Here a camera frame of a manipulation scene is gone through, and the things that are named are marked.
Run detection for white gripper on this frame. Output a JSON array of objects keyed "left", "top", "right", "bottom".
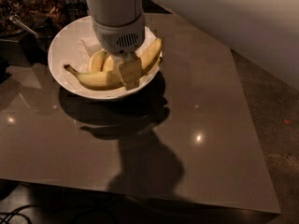
[{"left": 92, "top": 15, "right": 145, "bottom": 91}]

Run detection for large yellow banana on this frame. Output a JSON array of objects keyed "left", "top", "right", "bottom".
[{"left": 64, "top": 38, "right": 162, "bottom": 91}]

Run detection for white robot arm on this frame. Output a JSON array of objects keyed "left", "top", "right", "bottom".
[{"left": 87, "top": 0, "right": 299, "bottom": 90}]

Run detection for small yellow banana middle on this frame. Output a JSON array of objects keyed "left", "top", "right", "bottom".
[{"left": 102, "top": 55, "right": 114, "bottom": 72}]

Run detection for yellow banana left in bowl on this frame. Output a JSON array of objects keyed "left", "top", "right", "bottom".
[{"left": 89, "top": 50, "right": 107, "bottom": 72}]

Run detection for white ceramic bowl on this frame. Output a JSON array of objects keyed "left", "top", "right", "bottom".
[{"left": 48, "top": 16, "right": 160, "bottom": 101}]

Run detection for white paper napkin liner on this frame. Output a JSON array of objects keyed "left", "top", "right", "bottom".
[{"left": 63, "top": 27, "right": 163, "bottom": 100}]

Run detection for dish of brown snacks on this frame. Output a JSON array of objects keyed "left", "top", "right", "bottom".
[{"left": 26, "top": 0, "right": 69, "bottom": 30}]

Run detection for metal spoon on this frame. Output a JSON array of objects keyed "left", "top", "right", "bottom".
[{"left": 9, "top": 15, "right": 38, "bottom": 38}]

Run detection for glass jar with snacks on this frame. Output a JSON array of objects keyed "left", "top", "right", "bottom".
[{"left": 0, "top": 0, "right": 33, "bottom": 37}]

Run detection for black cables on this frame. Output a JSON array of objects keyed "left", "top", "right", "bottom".
[{"left": 0, "top": 203, "right": 41, "bottom": 224}]

